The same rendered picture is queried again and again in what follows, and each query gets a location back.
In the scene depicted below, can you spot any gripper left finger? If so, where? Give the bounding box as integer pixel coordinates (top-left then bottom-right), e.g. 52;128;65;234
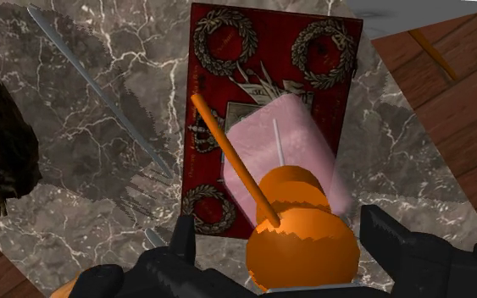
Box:
68;214;261;298

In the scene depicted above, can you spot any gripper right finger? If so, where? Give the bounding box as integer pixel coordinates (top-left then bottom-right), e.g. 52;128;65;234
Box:
359;204;477;298

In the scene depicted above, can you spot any small orange object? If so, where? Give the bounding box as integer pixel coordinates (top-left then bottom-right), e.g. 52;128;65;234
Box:
49;272;80;298

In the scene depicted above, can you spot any orange round bottle with stick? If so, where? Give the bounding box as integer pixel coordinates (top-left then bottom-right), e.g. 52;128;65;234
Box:
190;93;362;293

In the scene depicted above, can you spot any pink block with white stick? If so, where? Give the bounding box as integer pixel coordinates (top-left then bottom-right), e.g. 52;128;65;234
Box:
221;92;352;229

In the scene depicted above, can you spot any long grey metal blade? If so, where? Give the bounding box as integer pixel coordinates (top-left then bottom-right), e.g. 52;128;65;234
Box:
26;5;175;179

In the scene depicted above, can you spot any thin orange stick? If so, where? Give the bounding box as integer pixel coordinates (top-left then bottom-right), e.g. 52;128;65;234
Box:
407;28;459;82

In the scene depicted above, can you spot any red book with wreath print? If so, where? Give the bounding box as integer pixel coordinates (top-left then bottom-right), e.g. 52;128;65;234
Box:
180;2;364;240

